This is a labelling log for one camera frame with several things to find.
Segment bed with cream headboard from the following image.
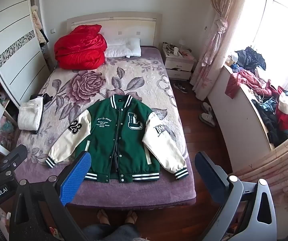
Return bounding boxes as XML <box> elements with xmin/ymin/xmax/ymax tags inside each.
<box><xmin>16</xmin><ymin>12</ymin><xmax>197</xmax><ymax>209</ymax></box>

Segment white window bench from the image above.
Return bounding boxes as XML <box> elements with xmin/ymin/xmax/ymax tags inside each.
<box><xmin>208</xmin><ymin>65</ymin><xmax>288</xmax><ymax>174</ymax></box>

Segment red quilt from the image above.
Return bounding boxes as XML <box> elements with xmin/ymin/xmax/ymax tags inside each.
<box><xmin>54</xmin><ymin>24</ymin><xmax>107</xmax><ymax>70</ymax></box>

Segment pink floral curtain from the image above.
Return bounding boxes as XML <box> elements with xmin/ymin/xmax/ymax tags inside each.
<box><xmin>239</xmin><ymin>131</ymin><xmax>288</xmax><ymax>206</ymax></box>
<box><xmin>190</xmin><ymin>0</ymin><xmax>250</xmax><ymax>101</ymax></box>

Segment white pillow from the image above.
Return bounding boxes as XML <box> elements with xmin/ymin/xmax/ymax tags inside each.
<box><xmin>104</xmin><ymin>38</ymin><xmax>142</xmax><ymax>58</ymax></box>

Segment white nightstand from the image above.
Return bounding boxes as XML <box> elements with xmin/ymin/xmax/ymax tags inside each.
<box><xmin>164</xmin><ymin>46</ymin><xmax>197</xmax><ymax>81</ymax></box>

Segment person's left foot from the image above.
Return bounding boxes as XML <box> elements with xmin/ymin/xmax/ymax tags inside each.
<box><xmin>96</xmin><ymin>209</ymin><xmax>110</xmax><ymax>225</ymax></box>

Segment cream hanging garment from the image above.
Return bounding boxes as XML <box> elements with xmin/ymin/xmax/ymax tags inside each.
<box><xmin>31</xmin><ymin>5</ymin><xmax>48</xmax><ymax>44</ymax></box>

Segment person's right foot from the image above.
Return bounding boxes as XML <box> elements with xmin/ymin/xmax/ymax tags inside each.
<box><xmin>124</xmin><ymin>210</ymin><xmax>138</xmax><ymax>225</ymax></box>

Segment green varsity jacket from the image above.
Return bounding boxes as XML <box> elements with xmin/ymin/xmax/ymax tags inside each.
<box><xmin>45</xmin><ymin>94</ymin><xmax>189</xmax><ymax>183</ymax></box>

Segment white folded cloth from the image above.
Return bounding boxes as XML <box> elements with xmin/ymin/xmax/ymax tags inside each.
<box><xmin>18</xmin><ymin>98</ymin><xmax>44</xmax><ymax>131</ymax></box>

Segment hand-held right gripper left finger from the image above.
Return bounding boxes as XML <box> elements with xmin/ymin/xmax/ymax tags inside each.
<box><xmin>9</xmin><ymin>151</ymin><xmax>92</xmax><ymax>241</ymax></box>

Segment floral plush blanket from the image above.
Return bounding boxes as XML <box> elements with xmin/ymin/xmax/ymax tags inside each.
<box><xmin>16</xmin><ymin>46</ymin><xmax>197</xmax><ymax>208</ymax></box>

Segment window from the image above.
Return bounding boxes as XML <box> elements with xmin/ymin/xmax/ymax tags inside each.
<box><xmin>249</xmin><ymin>0</ymin><xmax>288</xmax><ymax>93</ymax></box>

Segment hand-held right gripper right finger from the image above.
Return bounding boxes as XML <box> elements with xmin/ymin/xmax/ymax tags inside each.
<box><xmin>195</xmin><ymin>151</ymin><xmax>277</xmax><ymax>241</ymax></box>

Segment white sliding wardrobe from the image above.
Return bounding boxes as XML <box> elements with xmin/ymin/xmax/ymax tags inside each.
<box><xmin>0</xmin><ymin>0</ymin><xmax>50</xmax><ymax>108</ymax></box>

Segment person's foot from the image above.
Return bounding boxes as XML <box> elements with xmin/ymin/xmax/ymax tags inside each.
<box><xmin>124</xmin><ymin>210</ymin><xmax>138</xmax><ymax>225</ymax></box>
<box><xmin>96</xmin><ymin>209</ymin><xmax>110</xmax><ymax>225</ymax></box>

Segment person's jeans legs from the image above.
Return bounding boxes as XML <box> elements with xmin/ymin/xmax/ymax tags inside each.
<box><xmin>80</xmin><ymin>223</ymin><xmax>144</xmax><ymax>241</ymax></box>

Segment black cloth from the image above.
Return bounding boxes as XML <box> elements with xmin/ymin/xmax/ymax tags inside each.
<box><xmin>30</xmin><ymin>93</ymin><xmax>53</xmax><ymax>104</ymax></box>

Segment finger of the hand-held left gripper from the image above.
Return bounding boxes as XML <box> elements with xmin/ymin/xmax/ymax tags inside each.
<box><xmin>0</xmin><ymin>144</ymin><xmax>28</xmax><ymax>179</ymax></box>

